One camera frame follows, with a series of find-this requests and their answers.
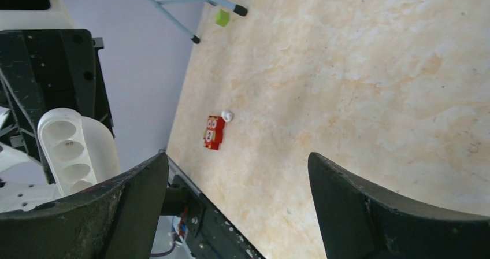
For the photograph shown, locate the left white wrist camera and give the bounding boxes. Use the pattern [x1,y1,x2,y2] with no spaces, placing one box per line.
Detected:
[1,0,75,31]

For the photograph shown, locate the small green block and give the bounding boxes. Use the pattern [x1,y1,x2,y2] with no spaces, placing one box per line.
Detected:
[214,9,230,27]

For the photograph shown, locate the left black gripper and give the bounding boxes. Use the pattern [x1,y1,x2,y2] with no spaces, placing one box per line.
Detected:
[1,29,113,184]

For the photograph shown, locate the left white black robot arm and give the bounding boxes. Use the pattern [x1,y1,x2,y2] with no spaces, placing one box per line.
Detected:
[1,29,114,210]

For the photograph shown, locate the red owl toy block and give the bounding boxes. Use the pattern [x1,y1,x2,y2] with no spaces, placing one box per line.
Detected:
[203,115,225,150]

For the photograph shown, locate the white earbud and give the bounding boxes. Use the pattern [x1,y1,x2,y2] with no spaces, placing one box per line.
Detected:
[221,110,234,123]

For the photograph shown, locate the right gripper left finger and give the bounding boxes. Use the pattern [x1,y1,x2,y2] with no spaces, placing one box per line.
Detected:
[1,153,169,258]

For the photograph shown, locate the light blue tripod stand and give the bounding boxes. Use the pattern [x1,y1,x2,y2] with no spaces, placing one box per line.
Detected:
[126,0,248,45]

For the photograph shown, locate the white earbud charging case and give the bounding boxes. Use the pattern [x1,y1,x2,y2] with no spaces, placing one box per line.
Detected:
[37,108,121,197]

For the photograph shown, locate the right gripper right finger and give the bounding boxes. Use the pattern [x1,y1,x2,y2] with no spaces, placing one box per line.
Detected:
[308,153,489,258]

